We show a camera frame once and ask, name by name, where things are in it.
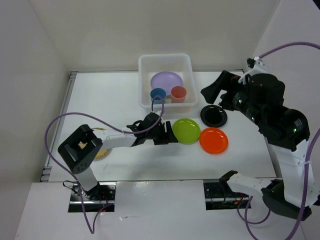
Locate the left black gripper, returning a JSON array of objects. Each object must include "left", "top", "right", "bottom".
[{"left": 146, "top": 121, "right": 178, "bottom": 146}]

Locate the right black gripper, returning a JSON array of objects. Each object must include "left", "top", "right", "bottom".
[{"left": 198, "top": 68, "right": 261, "bottom": 123}]

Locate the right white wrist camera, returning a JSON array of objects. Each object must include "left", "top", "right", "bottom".
[{"left": 238, "top": 56, "right": 267, "bottom": 85}]

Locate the orange plastic plate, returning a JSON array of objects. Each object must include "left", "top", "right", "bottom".
[{"left": 198, "top": 127, "right": 229, "bottom": 155}]

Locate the purple plastic plate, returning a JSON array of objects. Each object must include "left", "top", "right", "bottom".
[{"left": 150, "top": 71, "right": 184, "bottom": 96}]

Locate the blue plastic cup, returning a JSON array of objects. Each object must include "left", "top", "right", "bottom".
[{"left": 150, "top": 88, "right": 167, "bottom": 104}]

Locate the round bamboo tray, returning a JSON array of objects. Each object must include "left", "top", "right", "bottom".
[{"left": 92, "top": 127, "right": 111, "bottom": 161}]

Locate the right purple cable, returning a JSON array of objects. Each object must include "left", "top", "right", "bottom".
[{"left": 236, "top": 42, "right": 320, "bottom": 240}]

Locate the black plastic plate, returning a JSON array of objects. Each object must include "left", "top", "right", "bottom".
[{"left": 200, "top": 104, "right": 228, "bottom": 128}]

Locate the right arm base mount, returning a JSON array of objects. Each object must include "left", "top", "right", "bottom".
[{"left": 203, "top": 180, "right": 249, "bottom": 211}]

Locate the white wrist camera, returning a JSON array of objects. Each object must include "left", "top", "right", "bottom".
[
  {"left": 238, "top": 56, "right": 267, "bottom": 85},
  {"left": 154, "top": 109, "right": 166, "bottom": 123}
]

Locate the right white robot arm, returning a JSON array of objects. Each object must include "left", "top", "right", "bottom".
[{"left": 201, "top": 71, "right": 320, "bottom": 221}]

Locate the clear plastic bin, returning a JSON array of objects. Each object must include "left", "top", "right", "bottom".
[{"left": 138, "top": 53, "right": 199, "bottom": 114}]

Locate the pink plastic cup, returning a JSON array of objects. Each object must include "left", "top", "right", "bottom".
[{"left": 170, "top": 86, "right": 187, "bottom": 104}]

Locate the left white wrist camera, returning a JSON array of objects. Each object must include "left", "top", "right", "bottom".
[{"left": 154, "top": 109, "right": 166, "bottom": 123}]

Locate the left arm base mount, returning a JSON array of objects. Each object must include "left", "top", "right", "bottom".
[{"left": 62, "top": 180, "right": 116, "bottom": 213}]

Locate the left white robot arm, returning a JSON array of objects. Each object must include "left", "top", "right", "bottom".
[{"left": 58, "top": 112, "right": 178, "bottom": 200}]

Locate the green plastic plate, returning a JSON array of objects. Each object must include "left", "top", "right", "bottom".
[{"left": 172, "top": 118, "right": 201, "bottom": 145}]

